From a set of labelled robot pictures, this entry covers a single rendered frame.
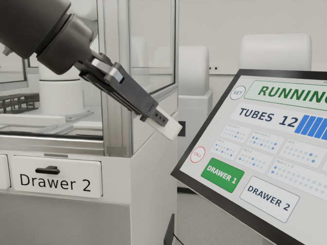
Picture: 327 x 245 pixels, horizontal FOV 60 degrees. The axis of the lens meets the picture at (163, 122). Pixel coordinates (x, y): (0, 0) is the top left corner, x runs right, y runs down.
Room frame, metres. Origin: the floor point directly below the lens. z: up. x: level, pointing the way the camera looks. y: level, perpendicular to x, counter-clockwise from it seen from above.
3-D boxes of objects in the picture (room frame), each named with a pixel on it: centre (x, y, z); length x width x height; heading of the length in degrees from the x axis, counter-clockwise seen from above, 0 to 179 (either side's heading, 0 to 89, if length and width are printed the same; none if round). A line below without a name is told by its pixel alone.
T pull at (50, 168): (0.78, 0.33, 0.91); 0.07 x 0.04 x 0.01; 79
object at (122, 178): (1.34, 0.50, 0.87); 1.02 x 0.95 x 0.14; 79
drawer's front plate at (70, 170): (0.81, 0.33, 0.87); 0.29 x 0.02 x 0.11; 79
